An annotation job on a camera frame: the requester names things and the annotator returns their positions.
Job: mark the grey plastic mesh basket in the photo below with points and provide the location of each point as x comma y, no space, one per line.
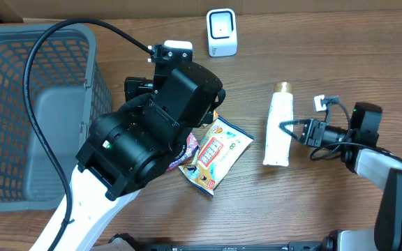
67,93

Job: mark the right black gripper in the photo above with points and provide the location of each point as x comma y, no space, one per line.
310,140

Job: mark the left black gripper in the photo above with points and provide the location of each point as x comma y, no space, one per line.
136,87

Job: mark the yellow snack bag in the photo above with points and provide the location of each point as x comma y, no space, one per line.
220,148

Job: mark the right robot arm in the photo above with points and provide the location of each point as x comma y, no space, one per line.
357,148

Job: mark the purple red snack pouch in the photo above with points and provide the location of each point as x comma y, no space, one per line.
191,148

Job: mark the white barcode scanner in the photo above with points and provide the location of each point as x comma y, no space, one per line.
222,32

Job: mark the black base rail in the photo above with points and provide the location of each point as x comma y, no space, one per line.
126,242

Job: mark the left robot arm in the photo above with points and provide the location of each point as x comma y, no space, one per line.
127,149

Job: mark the white tube with gold cap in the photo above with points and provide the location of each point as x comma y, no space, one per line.
277,142

